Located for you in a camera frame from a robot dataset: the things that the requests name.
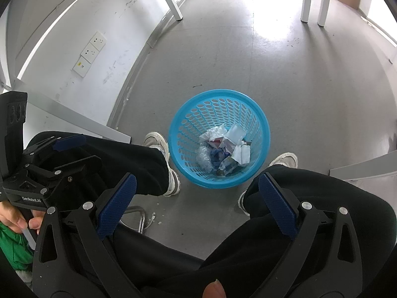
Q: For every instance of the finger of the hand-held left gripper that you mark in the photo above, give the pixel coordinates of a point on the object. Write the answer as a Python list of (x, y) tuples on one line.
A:
[(69, 142), (83, 164)]

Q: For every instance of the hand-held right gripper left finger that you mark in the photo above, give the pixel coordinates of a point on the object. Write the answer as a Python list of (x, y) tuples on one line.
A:
[(116, 208)]

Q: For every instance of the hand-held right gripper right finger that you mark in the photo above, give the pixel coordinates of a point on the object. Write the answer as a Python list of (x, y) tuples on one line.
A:
[(279, 206)]

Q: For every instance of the blue wrapper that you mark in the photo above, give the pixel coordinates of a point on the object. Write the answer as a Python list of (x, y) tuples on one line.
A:
[(218, 155)]

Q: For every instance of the blue plastic wastebasket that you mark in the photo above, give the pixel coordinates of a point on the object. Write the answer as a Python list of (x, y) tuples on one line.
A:
[(192, 121)]

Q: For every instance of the person's left hand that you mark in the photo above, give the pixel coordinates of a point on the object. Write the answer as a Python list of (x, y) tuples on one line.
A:
[(12, 215)]

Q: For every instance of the person's right hand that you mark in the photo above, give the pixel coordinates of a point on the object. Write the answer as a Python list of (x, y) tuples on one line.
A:
[(214, 290)]

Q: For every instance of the chrome chair leg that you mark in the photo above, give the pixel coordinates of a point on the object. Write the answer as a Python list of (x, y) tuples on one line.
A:
[(143, 220)]

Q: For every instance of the person's right white shoe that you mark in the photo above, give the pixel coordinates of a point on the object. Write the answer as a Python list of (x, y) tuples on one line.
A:
[(287, 160)]

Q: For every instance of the flat white plastic bag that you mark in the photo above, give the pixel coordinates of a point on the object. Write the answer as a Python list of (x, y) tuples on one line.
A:
[(234, 133)]

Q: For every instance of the crumpled translucent plastic bag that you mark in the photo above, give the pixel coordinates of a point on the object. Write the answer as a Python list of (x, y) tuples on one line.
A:
[(203, 158)]

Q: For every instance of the white wall socket yellow mark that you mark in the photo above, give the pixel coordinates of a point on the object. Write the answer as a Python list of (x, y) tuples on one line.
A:
[(82, 66)]

